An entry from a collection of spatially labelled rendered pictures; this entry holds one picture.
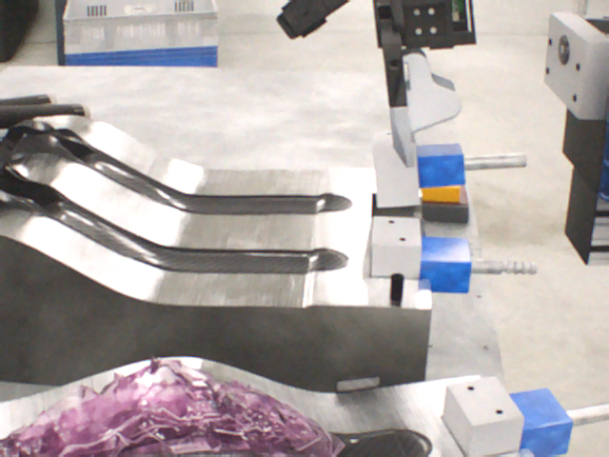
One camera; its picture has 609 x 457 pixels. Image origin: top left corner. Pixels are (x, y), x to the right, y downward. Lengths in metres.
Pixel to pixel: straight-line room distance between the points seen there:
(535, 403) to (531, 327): 1.85
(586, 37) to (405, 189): 0.34
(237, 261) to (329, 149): 0.47
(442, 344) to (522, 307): 1.75
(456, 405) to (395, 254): 0.16
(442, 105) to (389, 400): 0.26
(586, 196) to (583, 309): 1.45
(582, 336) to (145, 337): 1.85
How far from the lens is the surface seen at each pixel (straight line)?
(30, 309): 0.79
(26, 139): 0.90
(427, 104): 0.84
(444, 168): 0.87
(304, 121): 1.37
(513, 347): 2.44
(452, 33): 0.83
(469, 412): 0.65
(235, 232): 0.86
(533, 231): 3.03
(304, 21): 0.85
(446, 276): 0.78
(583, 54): 1.11
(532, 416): 0.67
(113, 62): 3.98
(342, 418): 0.68
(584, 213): 1.21
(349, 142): 1.30
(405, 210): 0.93
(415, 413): 0.69
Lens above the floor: 1.25
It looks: 25 degrees down
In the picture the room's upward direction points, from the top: 1 degrees clockwise
